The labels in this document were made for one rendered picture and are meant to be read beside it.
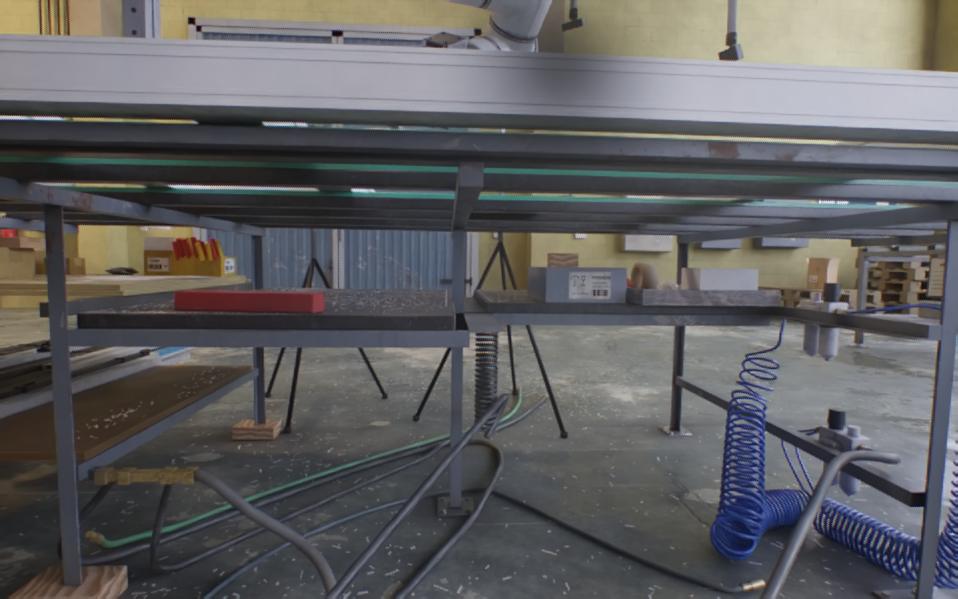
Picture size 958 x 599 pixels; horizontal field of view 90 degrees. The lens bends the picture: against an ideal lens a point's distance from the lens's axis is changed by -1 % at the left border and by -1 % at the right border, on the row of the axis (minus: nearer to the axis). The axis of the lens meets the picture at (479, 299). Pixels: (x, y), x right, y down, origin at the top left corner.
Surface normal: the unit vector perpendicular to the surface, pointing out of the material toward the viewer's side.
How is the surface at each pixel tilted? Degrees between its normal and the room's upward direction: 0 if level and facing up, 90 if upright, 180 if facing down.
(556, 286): 90
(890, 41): 90
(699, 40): 90
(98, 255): 90
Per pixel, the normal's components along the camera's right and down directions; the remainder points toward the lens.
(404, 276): 0.07, 0.07
